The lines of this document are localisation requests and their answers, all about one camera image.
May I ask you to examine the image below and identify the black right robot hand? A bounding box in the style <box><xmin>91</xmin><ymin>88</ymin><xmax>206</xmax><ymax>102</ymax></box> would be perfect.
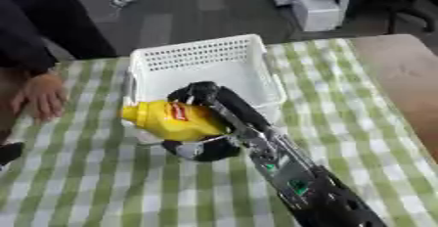
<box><xmin>160</xmin><ymin>80</ymin><xmax>274</xmax><ymax>163</ymax></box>

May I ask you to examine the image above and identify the yellow mustard bottle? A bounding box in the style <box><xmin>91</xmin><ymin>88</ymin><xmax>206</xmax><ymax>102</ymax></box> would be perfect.
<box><xmin>119</xmin><ymin>100</ymin><xmax>232</xmax><ymax>143</ymax></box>

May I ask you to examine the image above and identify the white perforated plastic basket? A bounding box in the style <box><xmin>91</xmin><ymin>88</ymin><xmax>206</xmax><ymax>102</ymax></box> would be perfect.
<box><xmin>121</xmin><ymin>33</ymin><xmax>289</xmax><ymax>144</ymax></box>

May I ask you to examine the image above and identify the white cabinet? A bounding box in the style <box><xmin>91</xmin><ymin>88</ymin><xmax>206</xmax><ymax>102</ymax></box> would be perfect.
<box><xmin>265</xmin><ymin>0</ymin><xmax>360</xmax><ymax>32</ymax></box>

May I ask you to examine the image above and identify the person's hand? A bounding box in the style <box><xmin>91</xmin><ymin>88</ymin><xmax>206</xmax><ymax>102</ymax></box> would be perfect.
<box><xmin>10</xmin><ymin>71</ymin><xmax>68</xmax><ymax>122</ymax></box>

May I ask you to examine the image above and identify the black chair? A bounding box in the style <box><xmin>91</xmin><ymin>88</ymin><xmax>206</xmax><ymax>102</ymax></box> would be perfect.
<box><xmin>364</xmin><ymin>0</ymin><xmax>438</xmax><ymax>35</ymax></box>

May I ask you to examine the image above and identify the person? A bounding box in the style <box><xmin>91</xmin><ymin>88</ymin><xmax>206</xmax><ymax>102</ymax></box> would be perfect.
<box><xmin>0</xmin><ymin>0</ymin><xmax>120</xmax><ymax>168</ymax></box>

